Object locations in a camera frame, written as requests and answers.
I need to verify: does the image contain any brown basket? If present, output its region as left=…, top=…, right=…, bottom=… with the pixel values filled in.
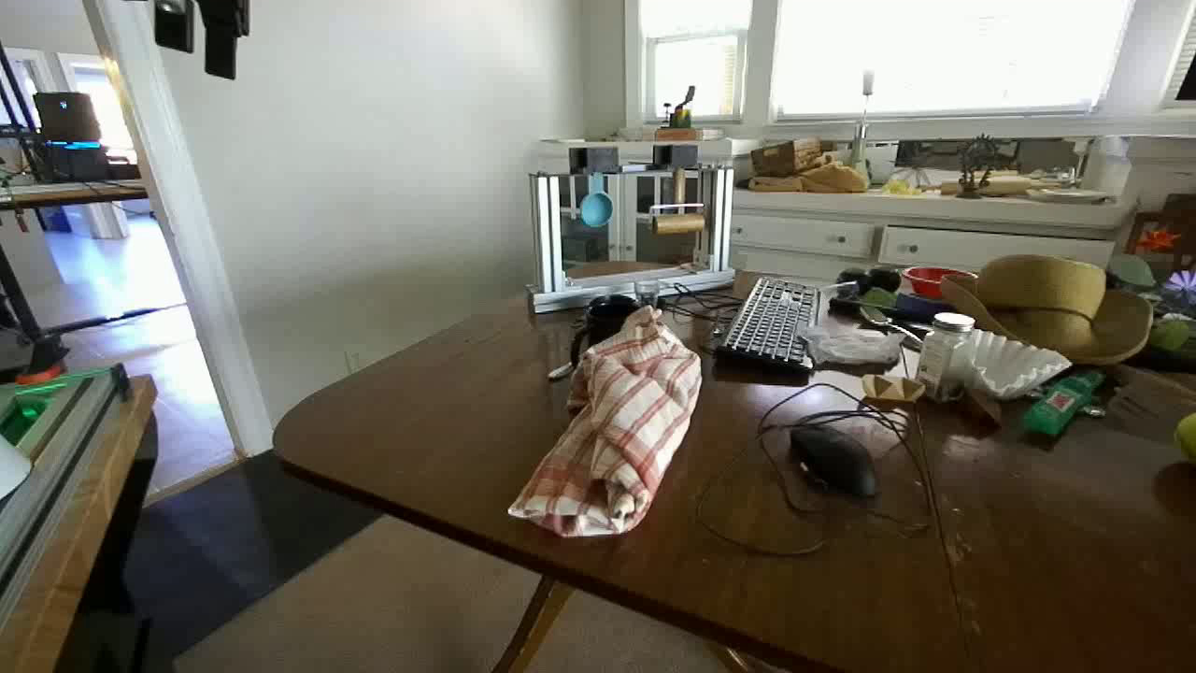
left=746, top=139, right=826, bottom=179

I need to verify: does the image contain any blue hanging cup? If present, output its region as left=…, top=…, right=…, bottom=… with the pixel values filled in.
left=575, top=170, right=616, bottom=235

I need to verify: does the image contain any wooden shelf board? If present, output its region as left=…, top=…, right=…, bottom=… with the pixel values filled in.
left=0, top=177, right=150, bottom=208

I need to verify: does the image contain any white plastic bottle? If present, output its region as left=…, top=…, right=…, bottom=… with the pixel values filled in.
left=920, top=310, right=979, bottom=401

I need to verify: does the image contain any small potted plant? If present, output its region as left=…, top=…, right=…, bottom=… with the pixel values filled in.
left=654, top=82, right=705, bottom=140

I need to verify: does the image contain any red white checked towel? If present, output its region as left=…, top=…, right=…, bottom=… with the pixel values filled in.
left=503, top=305, right=705, bottom=543

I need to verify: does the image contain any black computer keyboard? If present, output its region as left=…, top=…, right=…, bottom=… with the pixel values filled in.
left=711, top=273, right=838, bottom=377

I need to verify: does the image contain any large white framed window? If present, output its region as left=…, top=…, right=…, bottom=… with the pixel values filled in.
left=758, top=0, right=1148, bottom=127

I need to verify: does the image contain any red object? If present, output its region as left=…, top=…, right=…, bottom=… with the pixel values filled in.
left=903, top=263, right=968, bottom=301

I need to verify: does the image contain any white drawer cabinet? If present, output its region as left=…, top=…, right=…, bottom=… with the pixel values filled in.
left=728, top=183, right=1136, bottom=285

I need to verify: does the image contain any wooden table leg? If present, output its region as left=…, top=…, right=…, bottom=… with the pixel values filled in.
left=489, top=573, right=575, bottom=673

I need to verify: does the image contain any wooden roll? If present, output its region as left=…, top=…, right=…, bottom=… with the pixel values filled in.
left=650, top=214, right=711, bottom=243

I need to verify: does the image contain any dark metal sculpture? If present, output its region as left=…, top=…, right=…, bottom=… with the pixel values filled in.
left=949, top=139, right=1019, bottom=198

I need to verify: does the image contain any black mug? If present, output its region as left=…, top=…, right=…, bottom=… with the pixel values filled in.
left=569, top=291, right=645, bottom=377

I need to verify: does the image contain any black computer mouse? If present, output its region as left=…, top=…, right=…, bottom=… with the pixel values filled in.
left=783, top=415, right=880, bottom=503

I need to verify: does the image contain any crumpled white paper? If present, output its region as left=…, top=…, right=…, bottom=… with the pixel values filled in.
left=801, top=312, right=909, bottom=372

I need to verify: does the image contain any green package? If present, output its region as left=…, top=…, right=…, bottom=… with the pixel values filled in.
left=1019, top=366, right=1111, bottom=440

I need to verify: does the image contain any black mouse cable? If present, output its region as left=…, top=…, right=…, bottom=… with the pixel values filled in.
left=696, top=377, right=939, bottom=559

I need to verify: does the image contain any wooden robot cart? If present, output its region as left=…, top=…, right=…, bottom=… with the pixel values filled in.
left=0, top=360, right=159, bottom=673

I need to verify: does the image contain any green device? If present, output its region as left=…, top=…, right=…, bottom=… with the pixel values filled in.
left=0, top=372, right=83, bottom=449

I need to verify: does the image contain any small brown box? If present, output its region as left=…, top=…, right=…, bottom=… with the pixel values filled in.
left=862, top=368, right=930, bottom=408

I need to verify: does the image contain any olive straw hat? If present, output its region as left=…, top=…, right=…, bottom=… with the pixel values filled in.
left=941, top=255, right=1156, bottom=368

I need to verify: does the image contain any black stand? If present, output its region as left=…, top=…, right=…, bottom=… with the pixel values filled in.
left=0, top=243, right=71, bottom=377

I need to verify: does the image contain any brown pot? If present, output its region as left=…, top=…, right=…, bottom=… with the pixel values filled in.
left=30, top=91, right=103, bottom=145

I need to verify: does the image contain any small white framed window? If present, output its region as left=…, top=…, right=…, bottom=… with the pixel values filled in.
left=635, top=0, right=758, bottom=127

